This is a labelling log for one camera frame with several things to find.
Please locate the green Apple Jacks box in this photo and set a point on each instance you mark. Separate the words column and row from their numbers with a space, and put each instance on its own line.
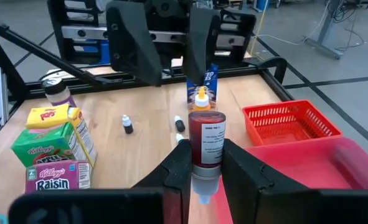
column 46, row 146

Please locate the silver aluminium extrusion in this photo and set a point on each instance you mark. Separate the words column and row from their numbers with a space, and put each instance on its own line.
column 0, row 93

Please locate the pink plastic tray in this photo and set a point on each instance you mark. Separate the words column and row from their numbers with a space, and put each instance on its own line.
column 295, row 165

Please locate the yellow Corn Pops box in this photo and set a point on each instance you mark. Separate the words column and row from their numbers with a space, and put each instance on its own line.
column 46, row 115

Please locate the black-lidded spice jar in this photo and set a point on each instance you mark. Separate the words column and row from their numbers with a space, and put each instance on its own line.
column 57, row 93

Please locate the red mesh basket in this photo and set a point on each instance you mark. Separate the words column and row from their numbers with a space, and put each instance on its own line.
column 291, row 133

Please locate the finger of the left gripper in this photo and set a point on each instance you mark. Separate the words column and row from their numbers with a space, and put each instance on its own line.
column 130, row 40
column 200, row 40

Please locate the orange squeeze bottle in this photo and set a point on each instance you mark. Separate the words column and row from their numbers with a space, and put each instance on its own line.
column 201, row 104

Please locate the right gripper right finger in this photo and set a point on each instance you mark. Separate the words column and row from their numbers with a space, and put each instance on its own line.
column 252, row 186

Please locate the purple Raisin Bran box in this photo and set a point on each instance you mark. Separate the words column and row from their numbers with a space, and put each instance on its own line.
column 56, row 177

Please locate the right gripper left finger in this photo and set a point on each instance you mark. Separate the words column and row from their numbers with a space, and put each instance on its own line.
column 171, row 186

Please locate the blue Frosted Flakes box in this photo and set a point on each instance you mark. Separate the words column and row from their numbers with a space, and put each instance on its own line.
column 210, row 90

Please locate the red liquid bottle white cap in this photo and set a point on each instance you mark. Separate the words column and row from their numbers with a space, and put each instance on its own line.
column 199, row 140

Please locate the black table frame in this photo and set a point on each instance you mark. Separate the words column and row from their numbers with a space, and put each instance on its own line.
column 46, row 55

